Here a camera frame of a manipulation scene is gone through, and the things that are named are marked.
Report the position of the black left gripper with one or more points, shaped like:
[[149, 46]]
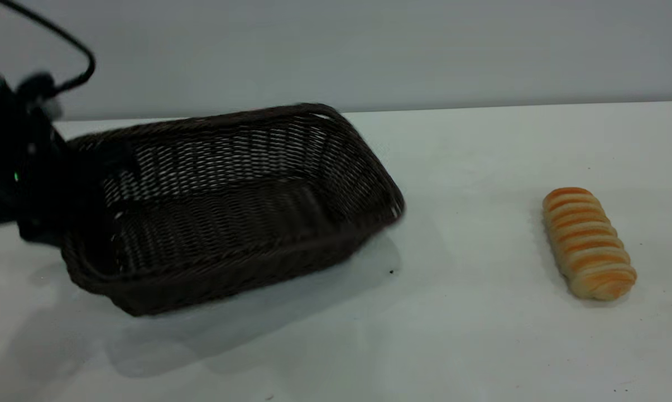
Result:
[[57, 190]]

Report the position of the dark brown wicker basket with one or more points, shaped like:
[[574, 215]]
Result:
[[230, 223]]

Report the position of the striped orange bread roll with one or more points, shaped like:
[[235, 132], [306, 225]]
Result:
[[587, 243]]

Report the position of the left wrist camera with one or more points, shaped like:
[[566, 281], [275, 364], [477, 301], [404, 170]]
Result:
[[37, 92]]

